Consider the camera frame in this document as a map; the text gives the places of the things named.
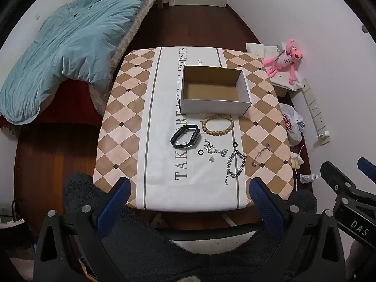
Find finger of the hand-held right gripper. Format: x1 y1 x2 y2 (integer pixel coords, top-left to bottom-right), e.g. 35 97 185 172
357 157 376 183
320 161 376 238

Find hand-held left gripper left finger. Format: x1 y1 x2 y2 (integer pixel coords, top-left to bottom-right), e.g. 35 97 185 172
33 177 132 282

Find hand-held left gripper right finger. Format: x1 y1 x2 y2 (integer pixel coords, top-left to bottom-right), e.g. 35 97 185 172
249 177 346 282

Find silver curb chain bracelet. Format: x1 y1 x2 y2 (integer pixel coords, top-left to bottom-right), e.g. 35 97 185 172
225 150 247 186

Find thin silver chain bracelet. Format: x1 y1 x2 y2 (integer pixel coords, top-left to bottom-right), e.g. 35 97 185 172
252 143 271 166

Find wooden bead bracelet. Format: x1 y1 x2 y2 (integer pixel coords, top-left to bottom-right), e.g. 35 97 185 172
202 114 235 137

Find white cardboard box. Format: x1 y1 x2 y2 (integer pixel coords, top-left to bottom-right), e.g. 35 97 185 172
179 65 253 116

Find white printed paper runner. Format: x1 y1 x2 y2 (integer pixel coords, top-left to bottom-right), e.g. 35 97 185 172
136 46 247 210

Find dark fuzzy pants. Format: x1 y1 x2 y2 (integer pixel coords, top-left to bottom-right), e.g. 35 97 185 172
63 173 318 282

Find white plastic bag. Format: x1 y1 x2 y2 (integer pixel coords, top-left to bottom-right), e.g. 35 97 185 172
279 103 306 146

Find white power strip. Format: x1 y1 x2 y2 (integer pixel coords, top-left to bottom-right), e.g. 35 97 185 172
301 79 331 146

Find checked tablecloth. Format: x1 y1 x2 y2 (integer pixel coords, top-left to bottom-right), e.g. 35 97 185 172
93 46 295 212

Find black smart band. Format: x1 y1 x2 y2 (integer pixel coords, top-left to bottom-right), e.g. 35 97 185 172
170 124 202 149

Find bed with checked sheet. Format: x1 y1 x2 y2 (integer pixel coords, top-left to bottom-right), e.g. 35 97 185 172
0 0 165 130

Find pink plush toy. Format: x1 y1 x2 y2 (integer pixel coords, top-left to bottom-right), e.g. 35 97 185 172
262 38 304 84

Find white shopping bag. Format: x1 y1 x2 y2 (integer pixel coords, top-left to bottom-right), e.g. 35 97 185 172
246 43 303 91

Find blue duvet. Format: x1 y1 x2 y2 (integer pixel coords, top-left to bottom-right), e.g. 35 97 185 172
0 0 150 124

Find ornate silver necklace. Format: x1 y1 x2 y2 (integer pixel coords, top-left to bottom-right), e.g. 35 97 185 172
204 141 228 157

